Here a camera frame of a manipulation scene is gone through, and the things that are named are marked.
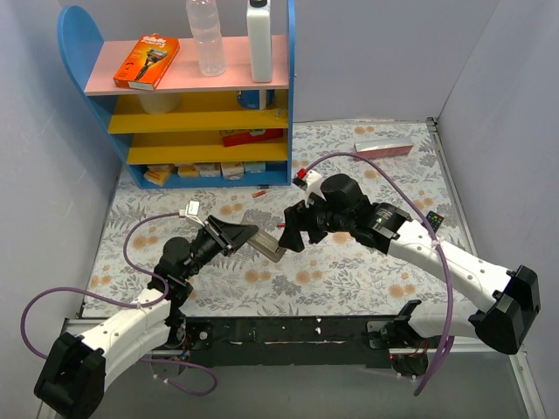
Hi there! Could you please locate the blue shelf unit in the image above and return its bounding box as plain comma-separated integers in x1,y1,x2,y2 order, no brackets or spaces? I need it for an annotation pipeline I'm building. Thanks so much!
57,1,296,189

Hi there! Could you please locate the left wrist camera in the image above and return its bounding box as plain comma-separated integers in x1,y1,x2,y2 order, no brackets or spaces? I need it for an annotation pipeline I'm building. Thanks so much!
178,200,207,228

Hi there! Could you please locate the blue can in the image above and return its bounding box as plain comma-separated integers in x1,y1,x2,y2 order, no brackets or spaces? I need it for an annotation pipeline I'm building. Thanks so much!
237,90,275,110

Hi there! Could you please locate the floral table mat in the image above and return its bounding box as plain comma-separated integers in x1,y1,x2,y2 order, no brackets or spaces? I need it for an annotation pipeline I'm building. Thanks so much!
80,121,471,318

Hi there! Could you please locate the red box on shelf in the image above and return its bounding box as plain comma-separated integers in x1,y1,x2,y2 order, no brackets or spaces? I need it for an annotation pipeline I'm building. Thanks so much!
219,128,284,148

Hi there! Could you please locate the small boxes row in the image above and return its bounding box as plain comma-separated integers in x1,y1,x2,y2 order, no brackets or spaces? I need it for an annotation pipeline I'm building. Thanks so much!
143,161,287,188

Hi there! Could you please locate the black remote control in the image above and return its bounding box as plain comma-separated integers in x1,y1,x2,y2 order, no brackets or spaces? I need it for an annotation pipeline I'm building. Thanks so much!
426,210,445,231

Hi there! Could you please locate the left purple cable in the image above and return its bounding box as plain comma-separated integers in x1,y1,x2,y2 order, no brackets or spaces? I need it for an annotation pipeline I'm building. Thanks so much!
21,211,218,397

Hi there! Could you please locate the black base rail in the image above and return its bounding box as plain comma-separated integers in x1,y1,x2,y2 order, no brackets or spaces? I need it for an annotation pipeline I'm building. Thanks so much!
186,315,421,367

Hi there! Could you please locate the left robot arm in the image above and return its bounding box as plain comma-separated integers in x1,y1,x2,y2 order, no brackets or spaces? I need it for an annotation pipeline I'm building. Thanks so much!
34,216,259,418

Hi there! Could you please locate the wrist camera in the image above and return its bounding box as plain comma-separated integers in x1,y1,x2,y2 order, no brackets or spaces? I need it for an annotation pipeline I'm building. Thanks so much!
292,168,324,207
178,200,207,228

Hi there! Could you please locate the clear plastic bottle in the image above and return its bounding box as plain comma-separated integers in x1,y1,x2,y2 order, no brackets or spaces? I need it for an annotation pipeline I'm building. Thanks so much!
185,0,227,77

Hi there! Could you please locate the purple cable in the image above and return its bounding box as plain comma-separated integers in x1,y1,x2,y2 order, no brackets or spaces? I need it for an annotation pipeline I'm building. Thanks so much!
21,211,218,397
305,152,455,396

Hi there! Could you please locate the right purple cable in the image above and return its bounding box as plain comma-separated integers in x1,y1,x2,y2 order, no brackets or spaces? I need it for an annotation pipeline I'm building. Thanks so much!
305,152,455,396

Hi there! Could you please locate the silver red long box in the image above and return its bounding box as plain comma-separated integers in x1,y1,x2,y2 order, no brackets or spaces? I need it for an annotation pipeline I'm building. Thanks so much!
354,137,413,160

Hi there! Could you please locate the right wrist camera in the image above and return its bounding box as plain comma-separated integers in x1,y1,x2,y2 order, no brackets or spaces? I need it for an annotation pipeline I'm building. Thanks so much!
292,168,324,207

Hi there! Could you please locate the white plastic bottle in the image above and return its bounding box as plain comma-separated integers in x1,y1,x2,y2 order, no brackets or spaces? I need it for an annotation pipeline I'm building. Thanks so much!
246,0,273,83

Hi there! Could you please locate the white cup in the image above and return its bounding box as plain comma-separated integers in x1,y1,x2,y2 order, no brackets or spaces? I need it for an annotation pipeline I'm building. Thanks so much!
138,93,181,114

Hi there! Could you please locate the orange razor box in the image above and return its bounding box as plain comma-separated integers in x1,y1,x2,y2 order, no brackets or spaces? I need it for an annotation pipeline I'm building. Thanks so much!
113,33,180,92

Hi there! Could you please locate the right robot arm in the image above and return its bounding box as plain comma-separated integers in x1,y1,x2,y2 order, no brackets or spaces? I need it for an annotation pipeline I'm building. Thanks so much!
279,170,541,354

